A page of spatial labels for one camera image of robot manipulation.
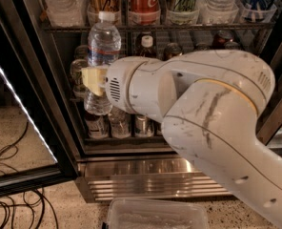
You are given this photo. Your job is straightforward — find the open glass fridge door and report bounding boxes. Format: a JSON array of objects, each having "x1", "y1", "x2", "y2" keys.
[{"x1": 0, "y1": 0, "x2": 78, "y2": 198}]

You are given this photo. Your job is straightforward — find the red can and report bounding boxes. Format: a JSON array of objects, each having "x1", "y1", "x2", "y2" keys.
[
  {"x1": 212, "y1": 31, "x2": 234, "y2": 49},
  {"x1": 224, "y1": 41, "x2": 241, "y2": 50}
]

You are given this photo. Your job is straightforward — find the green 7up can front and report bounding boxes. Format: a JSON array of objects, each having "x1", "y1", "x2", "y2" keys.
[{"x1": 70, "y1": 59, "x2": 88, "y2": 98}]

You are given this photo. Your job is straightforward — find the green can behind left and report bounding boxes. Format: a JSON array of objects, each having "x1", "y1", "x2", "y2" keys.
[{"x1": 74, "y1": 45, "x2": 88, "y2": 59}]

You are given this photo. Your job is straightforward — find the blue labelled bottle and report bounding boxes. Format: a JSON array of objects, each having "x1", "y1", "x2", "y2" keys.
[{"x1": 239, "y1": 0, "x2": 274, "y2": 22}]

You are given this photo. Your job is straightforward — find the brown tea bottle white cap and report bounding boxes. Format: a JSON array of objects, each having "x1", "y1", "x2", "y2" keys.
[{"x1": 135, "y1": 34, "x2": 157, "y2": 58}]

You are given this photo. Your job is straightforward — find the clear water bottle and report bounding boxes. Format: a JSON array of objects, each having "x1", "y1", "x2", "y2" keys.
[
  {"x1": 201, "y1": 0, "x2": 238, "y2": 25},
  {"x1": 84, "y1": 11, "x2": 121, "y2": 115}
]

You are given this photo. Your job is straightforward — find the red coca-cola bottle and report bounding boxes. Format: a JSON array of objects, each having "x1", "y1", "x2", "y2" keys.
[{"x1": 131, "y1": 0, "x2": 160, "y2": 25}]

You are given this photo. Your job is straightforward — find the stainless steel fridge grille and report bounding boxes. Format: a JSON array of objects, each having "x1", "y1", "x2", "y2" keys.
[{"x1": 75, "y1": 154, "x2": 230, "y2": 203}]

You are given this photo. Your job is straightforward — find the red can back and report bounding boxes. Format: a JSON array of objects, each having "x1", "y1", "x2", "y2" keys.
[{"x1": 212, "y1": 31, "x2": 234, "y2": 49}]

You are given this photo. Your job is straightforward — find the silver can bottom shelf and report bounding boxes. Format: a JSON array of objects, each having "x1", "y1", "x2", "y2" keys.
[{"x1": 135, "y1": 114, "x2": 154, "y2": 137}]

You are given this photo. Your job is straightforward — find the gold tall can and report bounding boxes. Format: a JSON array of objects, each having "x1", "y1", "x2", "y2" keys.
[{"x1": 87, "y1": 0, "x2": 121, "y2": 25}]

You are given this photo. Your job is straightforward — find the black cables on floor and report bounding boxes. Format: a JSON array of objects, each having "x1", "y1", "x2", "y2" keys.
[{"x1": 0, "y1": 117, "x2": 60, "y2": 229}]

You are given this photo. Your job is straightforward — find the small brown bottle bottom shelf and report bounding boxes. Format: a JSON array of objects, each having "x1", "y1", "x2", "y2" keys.
[{"x1": 85, "y1": 112, "x2": 109, "y2": 139}]

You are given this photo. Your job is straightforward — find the green tall can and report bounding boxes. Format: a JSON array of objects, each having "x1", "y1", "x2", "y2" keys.
[{"x1": 166, "y1": 0, "x2": 199, "y2": 25}]

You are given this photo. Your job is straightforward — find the red can middle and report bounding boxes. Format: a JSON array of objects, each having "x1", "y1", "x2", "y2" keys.
[{"x1": 224, "y1": 41, "x2": 241, "y2": 50}]

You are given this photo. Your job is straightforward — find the clear plastic container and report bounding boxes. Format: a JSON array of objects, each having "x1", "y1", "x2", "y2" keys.
[{"x1": 106, "y1": 198, "x2": 210, "y2": 229}]

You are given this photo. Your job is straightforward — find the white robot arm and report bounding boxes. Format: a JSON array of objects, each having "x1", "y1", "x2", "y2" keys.
[{"x1": 82, "y1": 50, "x2": 282, "y2": 229}]

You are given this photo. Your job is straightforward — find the right fridge door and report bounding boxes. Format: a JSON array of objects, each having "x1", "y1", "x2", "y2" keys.
[{"x1": 257, "y1": 97, "x2": 282, "y2": 157}]

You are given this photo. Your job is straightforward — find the gold can behind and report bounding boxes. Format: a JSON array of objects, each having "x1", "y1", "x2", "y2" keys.
[{"x1": 163, "y1": 43, "x2": 183, "y2": 60}]

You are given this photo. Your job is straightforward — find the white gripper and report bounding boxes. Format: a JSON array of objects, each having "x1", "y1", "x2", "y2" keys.
[{"x1": 81, "y1": 56, "x2": 146, "y2": 114}]

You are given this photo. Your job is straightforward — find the small water bottle bottom shelf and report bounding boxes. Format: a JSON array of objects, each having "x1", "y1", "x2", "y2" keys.
[{"x1": 108, "y1": 107, "x2": 131, "y2": 139}]

